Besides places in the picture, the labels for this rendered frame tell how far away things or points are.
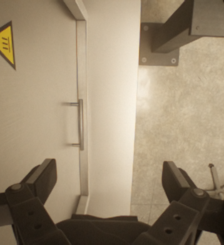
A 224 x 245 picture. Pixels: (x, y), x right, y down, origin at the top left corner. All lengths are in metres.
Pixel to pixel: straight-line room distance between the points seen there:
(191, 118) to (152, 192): 0.75
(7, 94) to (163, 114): 1.34
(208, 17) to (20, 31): 0.44
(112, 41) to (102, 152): 0.38
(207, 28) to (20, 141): 0.49
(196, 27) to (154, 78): 0.94
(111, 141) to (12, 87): 0.46
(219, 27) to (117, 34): 0.28
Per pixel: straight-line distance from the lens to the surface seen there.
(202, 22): 0.55
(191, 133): 1.60
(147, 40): 1.43
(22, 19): 0.28
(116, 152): 0.66
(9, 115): 0.23
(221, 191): 1.87
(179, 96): 1.50
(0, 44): 0.23
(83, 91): 0.58
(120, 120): 0.62
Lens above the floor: 1.40
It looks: 76 degrees down
